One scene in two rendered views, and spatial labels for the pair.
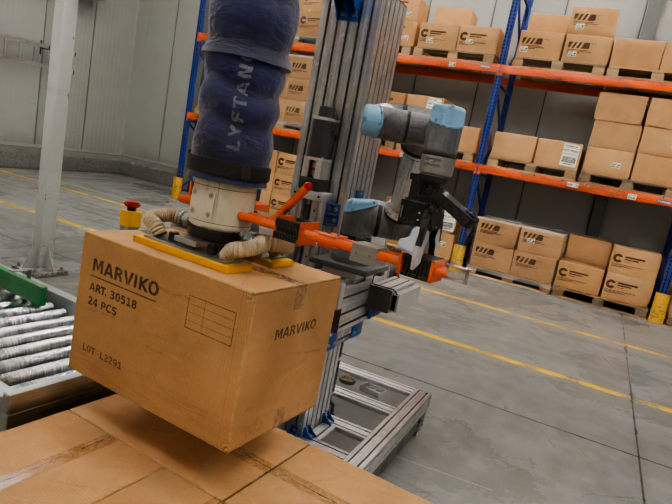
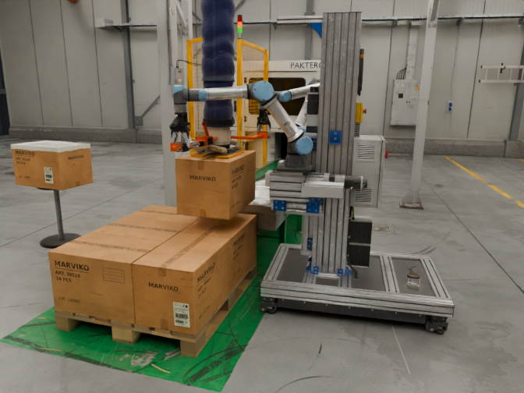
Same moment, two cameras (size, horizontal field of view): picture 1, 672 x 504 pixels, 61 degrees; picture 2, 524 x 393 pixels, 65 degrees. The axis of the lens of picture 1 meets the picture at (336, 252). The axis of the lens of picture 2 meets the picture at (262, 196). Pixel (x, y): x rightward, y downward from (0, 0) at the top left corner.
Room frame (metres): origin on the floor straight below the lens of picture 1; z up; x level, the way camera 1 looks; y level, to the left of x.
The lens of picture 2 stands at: (1.24, -2.69, 1.50)
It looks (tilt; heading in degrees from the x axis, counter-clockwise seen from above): 14 degrees down; 78
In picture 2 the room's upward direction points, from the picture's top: 1 degrees clockwise
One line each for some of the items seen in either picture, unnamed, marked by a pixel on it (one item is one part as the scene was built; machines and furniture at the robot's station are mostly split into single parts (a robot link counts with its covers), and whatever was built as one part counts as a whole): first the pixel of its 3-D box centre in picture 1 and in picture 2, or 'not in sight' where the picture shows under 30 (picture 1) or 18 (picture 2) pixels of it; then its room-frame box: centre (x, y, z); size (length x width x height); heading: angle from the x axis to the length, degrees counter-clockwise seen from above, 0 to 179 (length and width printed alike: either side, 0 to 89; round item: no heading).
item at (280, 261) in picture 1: (238, 244); (230, 151); (1.64, 0.29, 1.10); 0.34 x 0.10 x 0.05; 61
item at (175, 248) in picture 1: (192, 247); (207, 150); (1.47, 0.38, 1.10); 0.34 x 0.10 x 0.05; 61
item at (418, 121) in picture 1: (430, 131); (196, 95); (1.38, -0.17, 1.50); 0.11 x 0.11 x 0.08; 89
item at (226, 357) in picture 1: (204, 322); (218, 180); (1.56, 0.33, 0.88); 0.60 x 0.40 x 0.40; 62
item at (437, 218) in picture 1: (425, 201); (181, 122); (1.29, -0.18, 1.34); 0.09 x 0.08 x 0.12; 61
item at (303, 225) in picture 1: (296, 230); (204, 140); (1.44, 0.11, 1.20); 0.10 x 0.08 x 0.06; 151
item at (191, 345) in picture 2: not in sight; (169, 289); (1.16, 0.21, 0.07); 1.20 x 1.00 x 0.14; 61
